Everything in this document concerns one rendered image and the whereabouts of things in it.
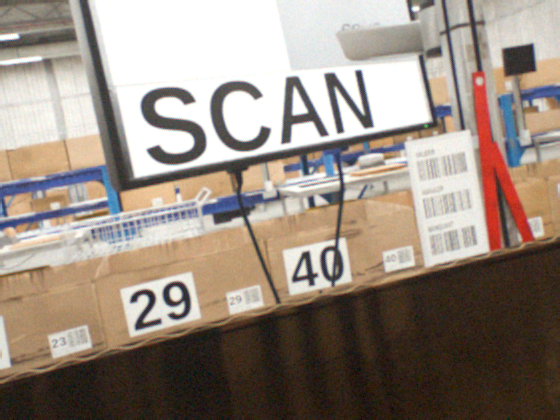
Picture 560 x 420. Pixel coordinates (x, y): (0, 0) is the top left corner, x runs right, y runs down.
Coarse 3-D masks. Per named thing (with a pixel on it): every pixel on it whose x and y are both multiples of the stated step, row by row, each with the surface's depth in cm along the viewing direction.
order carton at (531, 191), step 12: (516, 180) 142; (528, 180) 137; (540, 180) 131; (396, 192) 154; (408, 192) 155; (528, 192) 130; (540, 192) 131; (408, 204) 155; (528, 204) 130; (540, 204) 131; (528, 216) 130; (540, 216) 131; (552, 228) 132; (420, 240) 124; (420, 252) 124
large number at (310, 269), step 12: (288, 252) 116; (300, 252) 117; (312, 252) 117; (324, 252) 118; (288, 264) 116; (300, 264) 117; (312, 264) 117; (324, 264) 118; (348, 264) 119; (288, 276) 116; (300, 276) 117; (312, 276) 118; (324, 276) 118; (336, 276) 119; (348, 276) 120; (300, 288) 117; (312, 288) 118
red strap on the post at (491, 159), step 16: (480, 80) 58; (480, 96) 59; (480, 112) 59; (480, 128) 59; (480, 144) 59; (496, 144) 59; (480, 160) 59; (496, 160) 59; (496, 176) 59; (512, 192) 60; (496, 208) 59; (512, 208) 60; (496, 224) 59; (528, 224) 60; (496, 240) 59; (528, 240) 60
